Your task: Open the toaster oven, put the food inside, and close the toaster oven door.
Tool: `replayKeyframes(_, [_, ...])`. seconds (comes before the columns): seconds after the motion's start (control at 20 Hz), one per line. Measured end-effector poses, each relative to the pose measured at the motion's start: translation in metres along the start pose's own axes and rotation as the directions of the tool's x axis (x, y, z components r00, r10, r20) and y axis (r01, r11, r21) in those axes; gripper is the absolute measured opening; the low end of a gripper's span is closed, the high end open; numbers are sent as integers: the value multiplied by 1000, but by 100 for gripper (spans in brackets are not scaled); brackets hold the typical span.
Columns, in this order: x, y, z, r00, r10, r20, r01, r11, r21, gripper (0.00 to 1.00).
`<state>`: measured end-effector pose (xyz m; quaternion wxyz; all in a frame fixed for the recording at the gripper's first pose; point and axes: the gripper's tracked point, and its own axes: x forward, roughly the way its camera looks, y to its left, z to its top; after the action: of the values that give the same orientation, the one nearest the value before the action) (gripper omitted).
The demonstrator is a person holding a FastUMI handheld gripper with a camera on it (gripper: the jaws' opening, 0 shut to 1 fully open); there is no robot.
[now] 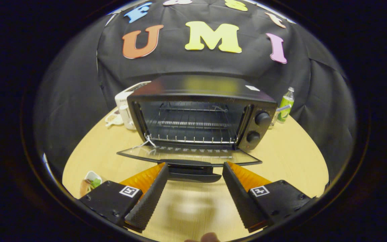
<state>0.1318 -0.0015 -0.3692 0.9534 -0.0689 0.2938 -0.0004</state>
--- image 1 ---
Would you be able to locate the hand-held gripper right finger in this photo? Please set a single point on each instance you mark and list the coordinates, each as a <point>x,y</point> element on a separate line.
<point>239,198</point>

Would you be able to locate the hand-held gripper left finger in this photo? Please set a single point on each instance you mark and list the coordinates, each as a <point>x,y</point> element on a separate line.
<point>151,198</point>

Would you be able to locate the toast sandwich with lettuce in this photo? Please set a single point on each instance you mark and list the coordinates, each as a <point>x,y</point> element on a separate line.
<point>84,189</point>

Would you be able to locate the black toaster oven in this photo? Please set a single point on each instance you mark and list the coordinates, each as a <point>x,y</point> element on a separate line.
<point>197,87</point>

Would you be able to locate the white pop-up toaster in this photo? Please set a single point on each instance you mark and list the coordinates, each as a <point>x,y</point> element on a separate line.
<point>123,99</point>

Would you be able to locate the white dish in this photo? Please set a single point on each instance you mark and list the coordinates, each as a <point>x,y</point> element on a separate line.
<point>92,174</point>

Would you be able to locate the small white object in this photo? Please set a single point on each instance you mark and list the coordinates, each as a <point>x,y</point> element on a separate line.
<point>113,119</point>

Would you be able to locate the green label plastic bottle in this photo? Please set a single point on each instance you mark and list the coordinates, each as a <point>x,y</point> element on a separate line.
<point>286,104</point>

